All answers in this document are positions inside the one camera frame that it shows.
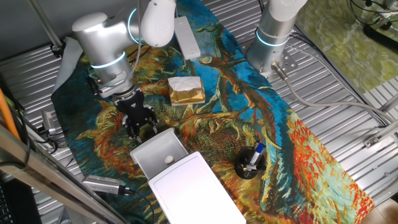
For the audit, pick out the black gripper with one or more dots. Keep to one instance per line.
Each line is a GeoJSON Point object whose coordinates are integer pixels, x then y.
{"type": "Point", "coordinates": [133, 107]}

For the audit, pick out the white drawer with black knob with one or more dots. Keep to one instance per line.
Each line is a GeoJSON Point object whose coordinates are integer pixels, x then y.
{"type": "Point", "coordinates": [155, 152]}

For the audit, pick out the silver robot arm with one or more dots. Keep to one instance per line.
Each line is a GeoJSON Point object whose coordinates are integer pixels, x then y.
{"type": "Point", "coordinates": [105, 46]}

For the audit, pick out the white drawer knob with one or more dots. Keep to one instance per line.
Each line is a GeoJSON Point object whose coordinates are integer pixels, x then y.
{"type": "Point", "coordinates": [168, 159]}

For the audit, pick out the gold and white tissue pack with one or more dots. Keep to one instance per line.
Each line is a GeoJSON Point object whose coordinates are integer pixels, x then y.
{"type": "Point", "coordinates": [186, 91]}

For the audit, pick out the sunflower painting cloth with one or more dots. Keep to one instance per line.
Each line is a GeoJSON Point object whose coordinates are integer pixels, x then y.
{"type": "Point", "coordinates": [217, 124]}

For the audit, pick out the white power strip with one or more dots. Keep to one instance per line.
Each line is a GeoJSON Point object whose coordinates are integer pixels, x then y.
{"type": "Point", "coordinates": [186, 37]}

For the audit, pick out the black mesh pen holder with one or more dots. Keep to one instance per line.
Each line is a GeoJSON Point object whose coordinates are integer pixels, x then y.
{"type": "Point", "coordinates": [241, 165]}

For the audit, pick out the grey marker with blue cap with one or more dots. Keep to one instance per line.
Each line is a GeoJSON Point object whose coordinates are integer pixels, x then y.
{"type": "Point", "coordinates": [257, 152]}

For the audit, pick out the black pen with gold tip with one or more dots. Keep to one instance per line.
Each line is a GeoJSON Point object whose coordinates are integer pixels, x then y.
{"type": "Point", "coordinates": [253, 168]}

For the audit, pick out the grey slanted pole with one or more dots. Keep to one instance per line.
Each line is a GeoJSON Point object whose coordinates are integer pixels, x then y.
{"type": "Point", "coordinates": [43, 21]}

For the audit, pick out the green marbled mat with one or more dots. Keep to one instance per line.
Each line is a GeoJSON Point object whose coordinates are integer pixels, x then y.
{"type": "Point", "coordinates": [335, 46]}

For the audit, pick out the black clamp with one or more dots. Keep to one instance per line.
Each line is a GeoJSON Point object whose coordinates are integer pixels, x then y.
{"type": "Point", "coordinates": [377, 32]}

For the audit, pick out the silver camera on stand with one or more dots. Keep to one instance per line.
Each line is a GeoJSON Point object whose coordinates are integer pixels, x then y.
{"type": "Point", "coordinates": [48, 121]}

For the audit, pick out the aluminium frame bar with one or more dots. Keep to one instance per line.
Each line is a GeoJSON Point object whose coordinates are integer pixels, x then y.
{"type": "Point", "coordinates": [46, 174]}

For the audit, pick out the aluminium rail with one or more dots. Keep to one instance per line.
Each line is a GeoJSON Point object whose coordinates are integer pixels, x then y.
{"type": "Point", "coordinates": [382, 133]}

